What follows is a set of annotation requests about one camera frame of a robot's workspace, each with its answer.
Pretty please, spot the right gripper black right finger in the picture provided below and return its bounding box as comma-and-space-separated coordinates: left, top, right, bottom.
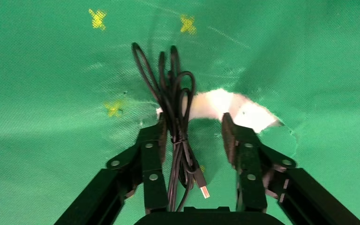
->
221, 112, 360, 225

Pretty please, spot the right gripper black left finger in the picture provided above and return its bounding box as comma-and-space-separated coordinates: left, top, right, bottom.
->
54, 113, 170, 225

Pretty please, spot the thin black USB cable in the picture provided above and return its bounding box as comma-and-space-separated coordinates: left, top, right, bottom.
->
131, 42, 211, 213

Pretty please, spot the green table cloth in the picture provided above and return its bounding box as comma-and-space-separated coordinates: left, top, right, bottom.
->
0, 0, 360, 225

